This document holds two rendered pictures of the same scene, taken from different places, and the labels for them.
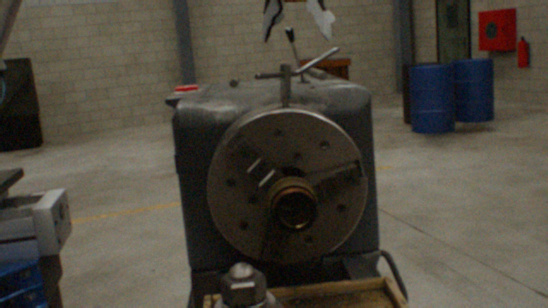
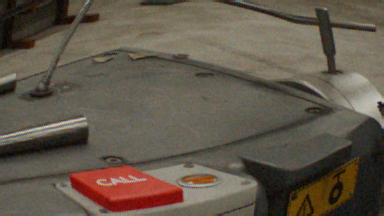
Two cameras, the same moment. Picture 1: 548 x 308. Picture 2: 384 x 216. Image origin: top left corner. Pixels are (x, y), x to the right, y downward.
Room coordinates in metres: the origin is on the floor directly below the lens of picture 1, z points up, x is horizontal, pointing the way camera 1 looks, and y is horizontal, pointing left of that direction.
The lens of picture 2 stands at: (1.84, 0.78, 1.48)
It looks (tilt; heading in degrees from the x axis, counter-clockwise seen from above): 14 degrees down; 235
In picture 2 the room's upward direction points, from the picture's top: 1 degrees counter-clockwise
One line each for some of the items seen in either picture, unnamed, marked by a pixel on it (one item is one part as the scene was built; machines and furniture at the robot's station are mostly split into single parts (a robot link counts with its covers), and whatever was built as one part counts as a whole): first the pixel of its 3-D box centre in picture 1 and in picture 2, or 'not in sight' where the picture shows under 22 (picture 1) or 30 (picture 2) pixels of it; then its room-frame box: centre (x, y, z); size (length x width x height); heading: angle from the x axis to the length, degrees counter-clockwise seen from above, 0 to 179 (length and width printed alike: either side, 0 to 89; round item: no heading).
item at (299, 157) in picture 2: (183, 101); (300, 164); (1.34, 0.22, 1.24); 0.09 x 0.08 x 0.03; 2
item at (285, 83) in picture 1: (285, 92); (329, 50); (1.07, -0.03, 1.26); 0.02 x 0.02 x 0.12; 57
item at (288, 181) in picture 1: (292, 204); not in sight; (0.92, -0.02, 1.08); 0.09 x 0.09 x 0.09; 3
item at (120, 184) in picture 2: (187, 89); (121, 194); (1.51, 0.23, 1.26); 0.06 x 0.06 x 0.02; 2
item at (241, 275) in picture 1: (242, 283); not in sight; (0.42, 0.04, 1.17); 0.04 x 0.04 x 0.03
